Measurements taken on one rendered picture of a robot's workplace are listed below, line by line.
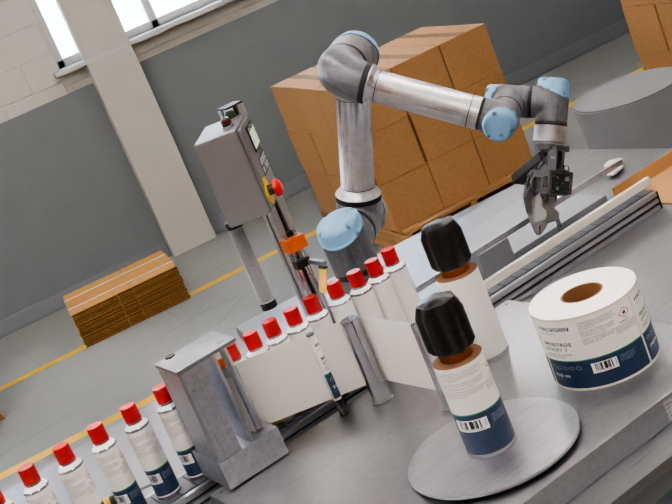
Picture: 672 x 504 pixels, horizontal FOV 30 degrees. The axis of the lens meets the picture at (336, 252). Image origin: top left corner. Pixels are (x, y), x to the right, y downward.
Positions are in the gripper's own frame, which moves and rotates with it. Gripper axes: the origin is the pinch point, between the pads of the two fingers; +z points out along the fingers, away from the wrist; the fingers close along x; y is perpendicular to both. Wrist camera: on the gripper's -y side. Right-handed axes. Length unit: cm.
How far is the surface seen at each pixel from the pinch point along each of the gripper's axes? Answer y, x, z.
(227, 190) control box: -2, -80, -3
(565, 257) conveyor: 5.5, 4.6, 6.0
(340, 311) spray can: 2, -53, 20
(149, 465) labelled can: 2, -94, 52
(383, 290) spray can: 3.1, -43.4, 15.5
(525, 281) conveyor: 6.0, -7.1, 12.0
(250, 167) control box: 1, -76, -8
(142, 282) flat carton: -417, 68, 45
